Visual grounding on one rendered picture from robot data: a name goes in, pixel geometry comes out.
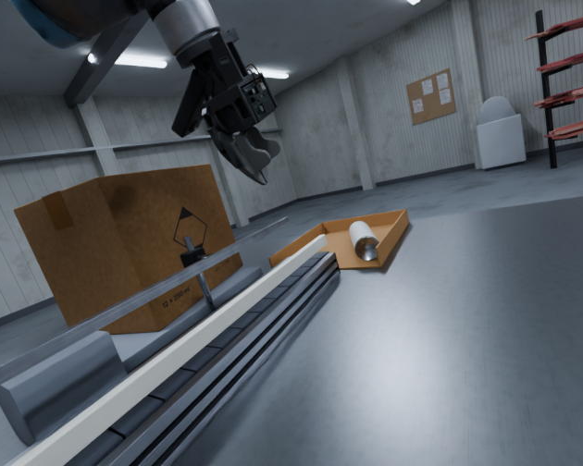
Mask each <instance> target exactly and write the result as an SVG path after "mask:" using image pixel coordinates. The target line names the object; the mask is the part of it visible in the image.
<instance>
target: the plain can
mask: <svg viewBox="0 0 583 466"><path fill-rule="evenodd" d="M349 234H350V237H351V240H352V243H353V246H354V251H355V253H356V255H357V256H358V257H359V258H360V259H362V260H364V261H371V260H374V259H376V258H377V254H376V249H375V248H376V247H377V246H378V244H379V241H378V240H377V238H376V237H375V235H374V234H373V232H372V231H371V229H370V228H369V226H368V224H367V223H365V222H363V221H356V222H353V223H352V224H351V225H350V227H349Z"/></svg>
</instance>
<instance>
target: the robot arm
mask: <svg viewBox="0 0 583 466"><path fill-rule="evenodd" d="M10 1H11V3H12V4H13V6H14V7H15V8H16V10H17V11H18V12H19V13H20V15H21V16H22V17H23V18H24V19H25V20H26V21H27V22H28V24H29V25H30V26H31V27H32V28H33V29H34V30H35V31H37V32H38V34H39V35H40V36H41V37H42V38H43V39H44V40H45V41H46V42H47V43H49V44H50V45H52V46H54V47H55V48H58V49H67V48H69V47H70V46H73V45H75V44H77V43H81V42H88V41H90V40H91V39H92V37H93V36H94V35H96V34H98V33H100V32H102V31H105V30H107V29H109V28H111V27H113V26H115V25H117V24H119V23H120V22H122V21H124V20H126V19H128V18H131V17H133V16H134V15H136V14H138V13H140V12H142V11H144V10H146V12H147V13H148V15H149V17H150V18H151V20H152V21H153V23H154V24H155V27H156V29H157V30H158V32H159V34H160V36H161V37H162V39H163V41H164V42H165V44H166V46H167V48H168V50H169V52H170V53H171V54H172V55H174V56H176V59H177V61H178V63H179V64H180V67H181V68H182V69H184V68H187V67H191V66H193V65H194V66H195V69H193V70H192V74H191V76H190V78H189V81H188V84H187V86H186V89H185V92H184V94H183V96H182V99H181V101H180V106H179V109H178V111H177V114H176V116H175V118H174V121H173V124H172V126H171V129H172V130H173V131H174V132H175V133H176V134H178V135H179V136H180V137H181V138H184V137H185V136H187V135H189V134H190V133H192V132H194V131H196V130H197V129H198V128H199V126H200V123H201V121H202V119H203V118H204V121H205V124H206V126H207V128H208V130H207V132H208V133H209V134H210V136H211V137H212V140H213V142H214V144H215V145H216V147H217V149H218V150H219V152H220V153H221V154H222V155H223V156H224V157H225V158H226V159H227V160H228V161H229V162H230V163H231V164H232V165H233V166H234V167H235V168H237V169H239V170H240V171H242V172H243V174H244V175H245V176H247V177H248V178H250V179H252V180H254V181H255V182H257V183H259V184H261V185H263V186H264V185H266V184H267V183H268V176H267V165H268V164H269V163H270V162H271V159H272V158H274V157H275V156H276V155H278V154H279V152H280V146H279V144H278V142H277V141H273V140H267V139H265V138H264V137H263V136H262V134H261V132H260V130H259V129H258V128H257V127H256V126H255V124H257V123H259V122H261V121H262V120H263V119H264V118H266V117H267V116H268V115H270V114H271V113H272V112H274V111H275V109H276V108H277V107H278V105H277V103H276V101H275V99H274V97H273V94H272V92H271V90H270V89H269V87H268V85H267V81H266V79H265V77H264V75H263V73H262V72H260V73H259V71H258V70H257V68H256V67H255V66H254V65H253V64H249V65H248V66H247V67H249V66H250V65H252V66H253V67H254V68H255V70H256V72H257V73H258V74H256V73H255V72H252V70H251V69H246V68H247V67H246V66H245V65H244V63H243V61H242V58H241V56H240V54H239V52H238V50H237V48H236V46H235V44H234V43H235V42H236V41H238V40H239V39H240V38H239V36H238V34H237V32H236V30H235V29H234V28H232V29H230V30H228V31H220V30H221V27H220V25H219V23H218V21H217V17H216V15H215V13H214V11H213V9H212V7H211V6H210V4H209V2H208V0H10ZM247 70H249V71H251V74H249V73H248V71H247ZM238 131H239V132H240V133H239V135H237V136H236V137H235V138H234V139H233V138H232V136H233V133H235V132H238Z"/></svg>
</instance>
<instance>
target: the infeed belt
mask: <svg viewBox="0 0 583 466"><path fill-rule="evenodd" d="M328 253H329V252H328V251H321V252H317V253H315V254H314V255H313V256H312V257H311V258H310V259H308V260H307V261H306V262H305V263H304V264H302V265H301V266H300V267H299V268H297V269H296V270H295V271H294V272H293V273H292V274H290V275H289V276H288V277H287V278H285V279H284V280H283V281H282V282H281V283H279V284H278V285H277V286H276V287H275V288H273V289H272V290H271V291H270V292H269V293H267V294H266V296H265V297H264V298H262V299H261V300H260V301H259V302H258V303H256V304H255V305H254V306H253V307H252V308H250V309H249V310H248V311H247V312H246V313H244V314H243V315H242V316H241V317H240V318H238V319H237V320H236V321H235V322H234V323H232V324H231V325H230V326H229V327H227V328H226V329H225V330H224V331H223V332H222V333H220V334H219V335H218V336H217V337H215V338H214V339H213V340H212V341H211V342H209V343H208V344H207V345H206V346H205V347H204V348H202V349H201V350H200V351H199V352H197V353H196V354H195V355H194V356H193V357H191V358H190V359H189V360H188V361H187V362H185V363H184V364H183V365H182V366H181V367H180V368H179V369H178V370H177V371H176V372H174V373H173V374H172V375H171V376H170V377H168V378H167V379H166V380H165V381H164V382H162V383H161V384H160V385H159V386H157V387H156V388H155V389H154V390H153V391H152V392H150V393H149V394H148V395H147V396H146V397H144V398H143V399H142V400H141V401H139V402H138V403H137V404H136V405H135V406H134V407H132V408H131V409H130V410H129V411H127V412H126V413H125V414H124V415H123V416H121V417H120V418H119V419H118V420H117V421H116V422H114V423H113V424H112V425H111V426H109V427H108V428H107V429H106V430H105V431H104V432H103V433H102V434H100V435H99V436H98V437H96V438H95V440H94V441H92V442H91V443H90V444H89V445H88V446H87V447H85V448H84V449H83V450H82V451H80V452H79V453H78V454H77V455H76V456H74V457H73V458H72V459H71V460H70V461H68V462H67V463H66V464H65V465H64V466H96V465H97V464H98V463H99V462H101V461H102V460H103V459H104V458H105V457H106V456H107V455H108V454H109V453H110V452H112V451H113V450H114V449H115V448H116V447H117V446H118V445H119V444H120V443H121V442H123V441H124V440H125V439H126V438H127V437H128V436H129V435H130V434H131V433H132V432H134V431H135V430H136V429H137V428H138V427H139V426H140V425H141V424H142V423H143V422H145V421H146V420H147V419H148V418H149V417H150V416H151V415H152V414H153V413H154V412H155V411H157V410H158V409H159V408H160V407H161V406H162V405H163V404H164V403H165V402H167V401H168V400H169V399H170V398H171V397H172V396H173V395H174V394H175V393H176V392H178V391H179V390H180V389H181V388H182V387H183V386H184V385H185V384H186V383H187V382H189V381H190V380H191V379H192V378H193V377H194V376H195V375H196V374H197V373H198V372H200V371H201V370H202V369H203V368H204V367H205V366H206V365H207V364H208V363H209V362H211V361H212V360H213V359H214V358H215V357H216V356H217V355H218V354H219V353H220V352H221V351H222V350H223V349H225V348H226V347H227V346H228V345H229V343H230V342H231V341H233V340H234V339H235V338H236V337H237V336H238V335H239V334H240V333H241V332H242V331H244V330H245V329H246V328H247V327H248V326H249V325H250V324H251V323H252V322H254V321H255V320H256V319H257V318H258V317H259V316H260V315H261V314H262V313H263V312H265V311H266V310H267V309H268V308H269V307H270V306H271V305H272V304H273V303H274V302H275V301H277V300H278V299H279V298H280V297H281V296H282V295H283V294H284V293H285V292H286V291H288V290H289V289H290V288H291V287H292V286H293V285H294V284H295V283H296V282H297V281H299V280H300V279H301V278H302V277H303V276H304V275H305V274H306V273H307V272H308V271H310V270H311V269H312V268H313V267H314V266H315V265H316V264H317V263H318V262H319V261H321V260H322V259H323V258H324V257H325V256H326V255H327V254H328Z"/></svg>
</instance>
